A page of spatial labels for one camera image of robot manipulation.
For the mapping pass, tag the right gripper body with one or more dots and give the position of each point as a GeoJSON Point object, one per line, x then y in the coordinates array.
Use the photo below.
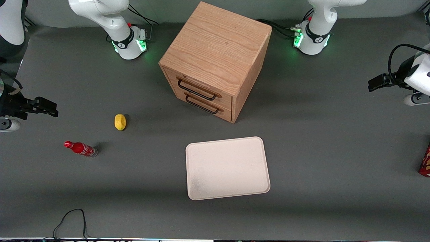
{"type": "Point", "coordinates": [12, 102]}

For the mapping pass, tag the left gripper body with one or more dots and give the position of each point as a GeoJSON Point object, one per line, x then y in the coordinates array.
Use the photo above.
{"type": "Point", "coordinates": [398, 79]}

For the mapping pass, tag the red cookie box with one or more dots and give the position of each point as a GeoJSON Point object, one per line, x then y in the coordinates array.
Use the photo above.
{"type": "Point", "coordinates": [426, 164]}

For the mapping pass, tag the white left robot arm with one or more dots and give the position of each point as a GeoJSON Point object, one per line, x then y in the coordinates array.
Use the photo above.
{"type": "Point", "coordinates": [319, 20]}

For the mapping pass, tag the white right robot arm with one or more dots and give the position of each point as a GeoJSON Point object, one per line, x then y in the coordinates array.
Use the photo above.
{"type": "Point", "coordinates": [100, 13]}

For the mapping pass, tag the beige rectangular tray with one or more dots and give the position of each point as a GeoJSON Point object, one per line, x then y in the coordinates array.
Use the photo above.
{"type": "Point", "coordinates": [225, 168]}

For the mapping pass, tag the red cola bottle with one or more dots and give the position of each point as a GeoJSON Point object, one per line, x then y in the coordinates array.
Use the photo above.
{"type": "Point", "coordinates": [80, 148]}

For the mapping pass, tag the yellow lemon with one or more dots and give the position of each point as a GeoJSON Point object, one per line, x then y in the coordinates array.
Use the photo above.
{"type": "Point", "coordinates": [120, 121]}

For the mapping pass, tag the wooden drawer front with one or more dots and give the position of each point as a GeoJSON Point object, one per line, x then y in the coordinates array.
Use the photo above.
{"type": "Point", "coordinates": [225, 113]}
{"type": "Point", "coordinates": [225, 101]}

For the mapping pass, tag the wooden two-drawer cabinet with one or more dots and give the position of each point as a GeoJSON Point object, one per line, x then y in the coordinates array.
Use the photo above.
{"type": "Point", "coordinates": [215, 43]}

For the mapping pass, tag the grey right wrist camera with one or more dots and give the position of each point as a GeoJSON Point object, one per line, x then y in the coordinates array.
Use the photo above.
{"type": "Point", "coordinates": [10, 125]}

